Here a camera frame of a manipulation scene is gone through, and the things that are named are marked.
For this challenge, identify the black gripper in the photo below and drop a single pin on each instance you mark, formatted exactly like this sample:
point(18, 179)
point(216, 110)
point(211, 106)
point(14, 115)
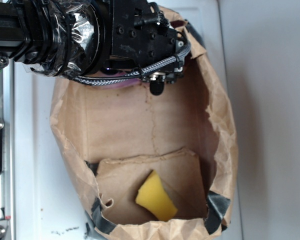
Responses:
point(144, 45)

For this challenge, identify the yellow sponge piece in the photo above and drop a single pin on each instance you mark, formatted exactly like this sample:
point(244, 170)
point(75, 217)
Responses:
point(153, 197)

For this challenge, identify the aluminium frame rail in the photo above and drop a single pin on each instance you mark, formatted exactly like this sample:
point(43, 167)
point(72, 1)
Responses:
point(6, 188)

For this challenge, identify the brown paper bag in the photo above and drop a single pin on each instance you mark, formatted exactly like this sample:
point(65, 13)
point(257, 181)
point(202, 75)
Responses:
point(112, 139)

